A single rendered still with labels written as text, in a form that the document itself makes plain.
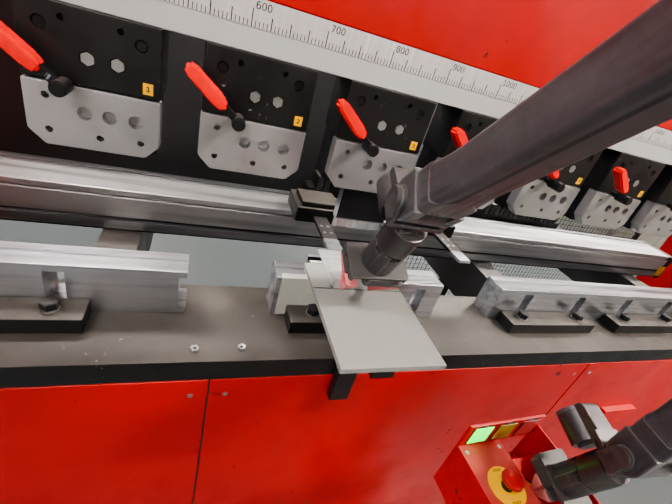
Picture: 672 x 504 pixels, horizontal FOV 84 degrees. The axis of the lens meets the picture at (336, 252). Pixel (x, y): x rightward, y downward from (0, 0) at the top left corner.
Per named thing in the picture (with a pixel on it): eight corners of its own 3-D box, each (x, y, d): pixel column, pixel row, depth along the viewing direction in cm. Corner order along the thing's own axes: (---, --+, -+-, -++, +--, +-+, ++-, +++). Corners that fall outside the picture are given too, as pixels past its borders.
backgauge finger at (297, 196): (306, 255, 78) (312, 234, 76) (287, 201, 99) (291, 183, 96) (358, 259, 82) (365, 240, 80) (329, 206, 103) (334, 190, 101)
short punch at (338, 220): (332, 227, 71) (346, 181, 66) (330, 222, 72) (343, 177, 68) (379, 232, 74) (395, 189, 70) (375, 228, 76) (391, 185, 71)
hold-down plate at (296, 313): (287, 333, 73) (290, 322, 71) (283, 315, 77) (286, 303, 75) (417, 333, 83) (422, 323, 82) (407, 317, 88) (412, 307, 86)
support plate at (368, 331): (339, 374, 52) (341, 369, 52) (303, 266, 73) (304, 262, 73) (444, 369, 59) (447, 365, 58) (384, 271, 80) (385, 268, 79)
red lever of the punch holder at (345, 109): (347, 98, 51) (381, 152, 57) (339, 92, 54) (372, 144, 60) (337, 107, 51) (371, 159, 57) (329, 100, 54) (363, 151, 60)
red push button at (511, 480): (503, 502, 66) (513, 491, 64) (489, 479, 69) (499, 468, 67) (520, 497, 67) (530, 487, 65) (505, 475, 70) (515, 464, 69)
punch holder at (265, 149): (196, 166, 54) (206, 41, 46) (198, 147, 61) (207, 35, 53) (295, 181, 60) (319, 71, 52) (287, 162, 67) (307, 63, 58)
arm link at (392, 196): (399, 199, 44) (462, 210, 46) (389, 132, 50) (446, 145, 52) (365, 250, 54) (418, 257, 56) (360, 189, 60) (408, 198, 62)
